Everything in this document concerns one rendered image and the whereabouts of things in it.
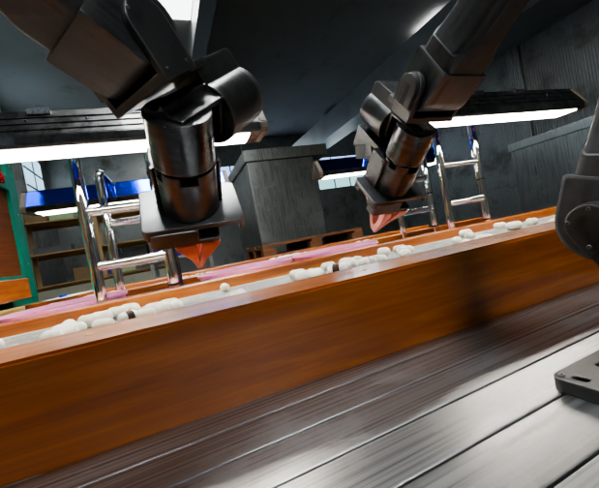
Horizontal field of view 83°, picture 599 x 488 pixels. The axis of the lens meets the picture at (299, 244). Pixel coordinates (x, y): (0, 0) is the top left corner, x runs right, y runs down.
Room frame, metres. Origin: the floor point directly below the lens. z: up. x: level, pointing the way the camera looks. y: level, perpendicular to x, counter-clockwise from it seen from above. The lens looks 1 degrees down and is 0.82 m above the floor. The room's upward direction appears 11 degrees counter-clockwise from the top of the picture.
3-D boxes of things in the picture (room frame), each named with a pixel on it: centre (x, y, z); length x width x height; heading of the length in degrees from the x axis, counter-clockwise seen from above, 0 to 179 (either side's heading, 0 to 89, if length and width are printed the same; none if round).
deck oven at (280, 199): (6.25, 0.21, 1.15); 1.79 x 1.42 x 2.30; 20
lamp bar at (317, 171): (1.44, -0.41, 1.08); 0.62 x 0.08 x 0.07; 109
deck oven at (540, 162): (5.73, -4.83, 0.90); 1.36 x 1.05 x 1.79; 22
